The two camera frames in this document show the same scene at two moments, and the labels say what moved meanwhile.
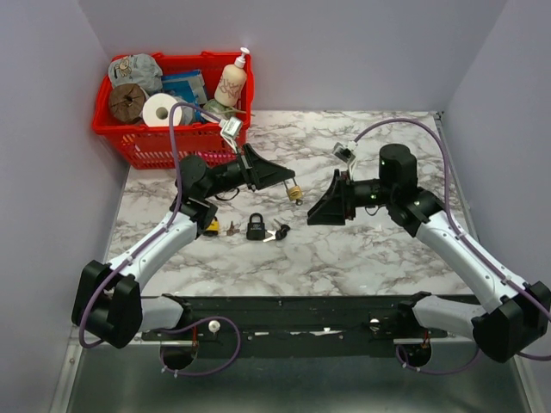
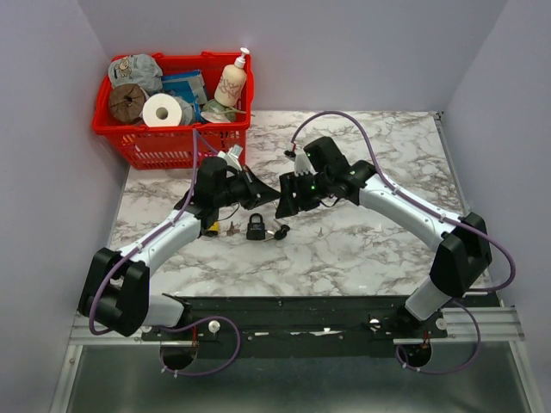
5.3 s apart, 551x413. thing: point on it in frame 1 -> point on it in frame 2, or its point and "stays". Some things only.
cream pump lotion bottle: x=232 y=82 stays
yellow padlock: x=213 y=229 stays
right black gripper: x=337 y=204 -> x=287 y=206
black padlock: x=256 y=231 stays
